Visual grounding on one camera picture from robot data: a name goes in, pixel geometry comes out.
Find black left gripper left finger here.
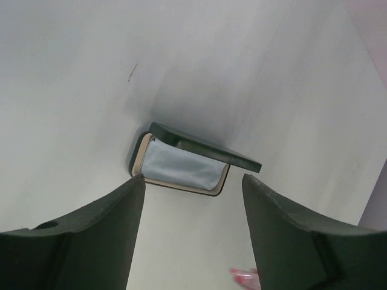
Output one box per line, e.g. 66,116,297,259
1,175,145,289

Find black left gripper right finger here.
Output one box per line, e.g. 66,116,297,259
242,175,386,289

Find pink transparent sunglasses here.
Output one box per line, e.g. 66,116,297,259
230,268,262,290

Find light blue cleaning cloth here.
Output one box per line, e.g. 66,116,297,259
141,139,226,190

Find dark green glasses case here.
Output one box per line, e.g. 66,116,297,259
128,122,262,196

